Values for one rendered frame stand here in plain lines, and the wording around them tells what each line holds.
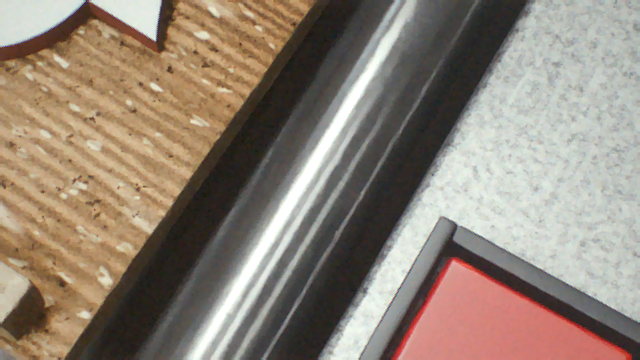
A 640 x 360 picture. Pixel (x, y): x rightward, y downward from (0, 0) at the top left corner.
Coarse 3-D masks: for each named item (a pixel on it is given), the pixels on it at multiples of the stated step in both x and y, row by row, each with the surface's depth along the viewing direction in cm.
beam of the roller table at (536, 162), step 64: (576, 0) 43; (512, 64) 42; (576, 64) 42; (512, 128) 42; (576, 128) 42; (448, 192) 41; (512, 192) 41; (576, 192) 41; (384, 256) 41; (448, 256) 41; (576, 256) 41
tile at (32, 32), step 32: (0, 0) 40; (32, 0) 40; (64, 0) 40; (96, 0) 40; (128, 0) 40; (160, 0) 40; (0, 32) 39; (32, 32) 39; (64, 32) 40; (128, 32) 40; (160, 32) 40
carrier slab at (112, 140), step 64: (192, 0) 41; (256, 0) 41; (320, 0) 41; (0, 64) 40; (64, 64) 40; (128, 64) 40; (192, 64) 40; (256, 64) 40; (0, 128) 40; (64, 128) 40; (128, 128) 40; (192, 128) 40; (0, 192) 39; (64, 192) 39; (128, 192) 39; (192, 192) 40; (0, 256) 38; (64, 256) 38; (128, 256) 38; (64, 320) 38
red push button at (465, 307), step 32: (448, 288) 39; (480, 288) 39; (512, 288) 39; (416, 320) 39; (448, 320) 39; (480, 320) 39; (512, 320) 39; (544, 320) 39; (416, 352) 38; (448, 352) 38; (480, 352) 38; (512, 352) 38; (544, 352) 38; (576, 352) 38; (608, 352) 38
